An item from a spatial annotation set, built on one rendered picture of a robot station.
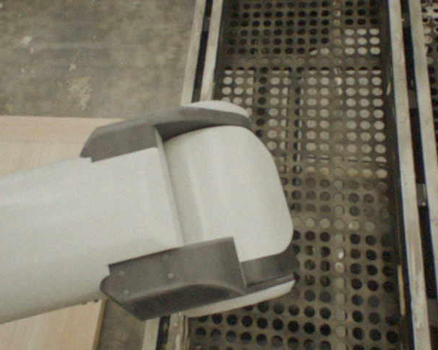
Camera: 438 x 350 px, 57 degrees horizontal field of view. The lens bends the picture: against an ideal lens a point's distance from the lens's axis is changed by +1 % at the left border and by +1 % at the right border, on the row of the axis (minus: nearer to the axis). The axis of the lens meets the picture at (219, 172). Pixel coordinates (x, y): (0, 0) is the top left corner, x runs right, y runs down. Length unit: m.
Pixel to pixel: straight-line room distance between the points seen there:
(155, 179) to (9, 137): 0.78
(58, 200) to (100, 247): 0.03
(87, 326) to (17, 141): 0.43
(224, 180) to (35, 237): 0.11
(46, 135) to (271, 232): 0.74
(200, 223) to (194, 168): 0.03
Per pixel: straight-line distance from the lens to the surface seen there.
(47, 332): 0.82
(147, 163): 0.22
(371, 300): 1.32
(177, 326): 0.68
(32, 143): 0.95
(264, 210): 0.25
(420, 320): 0.69
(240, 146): 0.26
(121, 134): 0.24
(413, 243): 0.71
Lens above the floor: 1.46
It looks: 16 degrees down
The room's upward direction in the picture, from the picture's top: straight up
